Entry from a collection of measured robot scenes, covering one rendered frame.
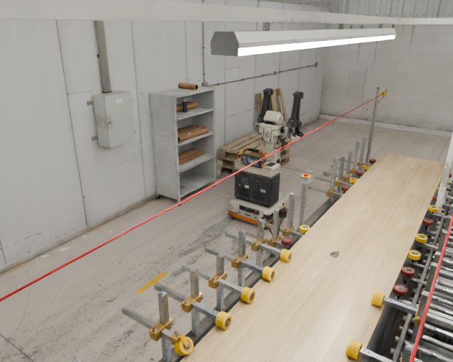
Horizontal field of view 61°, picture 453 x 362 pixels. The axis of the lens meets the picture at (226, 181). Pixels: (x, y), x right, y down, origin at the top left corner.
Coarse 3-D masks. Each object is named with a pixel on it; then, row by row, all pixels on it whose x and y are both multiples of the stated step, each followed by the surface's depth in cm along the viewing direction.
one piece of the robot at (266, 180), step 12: (240, 156) 474; (264, 156) 456; (240, 168) 481; (252, 168) 470; (264, 168) 460; (276, 168) 464; (240, 180) 487; (252, 180) 475; (264, 180) 465; (276, 180) 474; (240, 192) 494; (252, 192) 481; (264, 192) 471; (276, 192) 480; (264, 204) 476
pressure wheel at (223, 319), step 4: (220, 312) 203; (224, 312) 204; (220, 316) 201; (224, 316) 201; (228, 316) 201; (216, 320) 201; (220, 320) 200; (224, 320) 199; (228, 320) 202; (216, 324) 202; (220, 324) 200; (224, 324) 200; (228, 324) 204; (224, 328) 201
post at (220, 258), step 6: (216, 258) 231; (222, 258) 231; (216, 264) 233; (222, 264) 233; (216, 270) 235; (222, 270) 234; (216, 288) 240; (222, 288) 240; (216, 294) 242; (222, 294) 242; (216, 300) 244; (222, 300) 243; (216, 306) 245; (222, 306) 245
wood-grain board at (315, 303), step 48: (384, 192) 369; (432, 192) 370; (336, 240) 288; (384, 240) 288; (288, 288) 235; (336, 288) 235; (384, 288) 235; (240, 336) 198; (288, 336) 199; (336, 336) 199
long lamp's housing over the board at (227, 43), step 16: (224, 32) 132; (240, 32) 133; (256, 32) 142; (272, 32) 151; (288, 32) 162; (304, 32) 174; (320, 32) 189; (336, 32) 206; (352, 32) 227; (368, 32) 252; (384, 32) 284; (224, 48) 134; (240, 48) 133
